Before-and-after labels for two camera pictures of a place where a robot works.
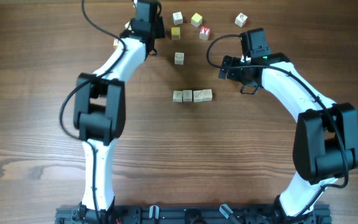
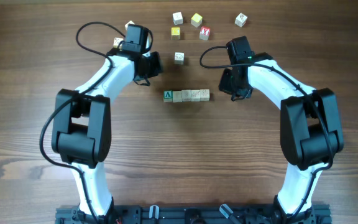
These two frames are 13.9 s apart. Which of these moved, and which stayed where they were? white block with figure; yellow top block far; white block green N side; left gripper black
Moved: left gripper black
Stayed: yellow top block far; white block green N side; white block with figure
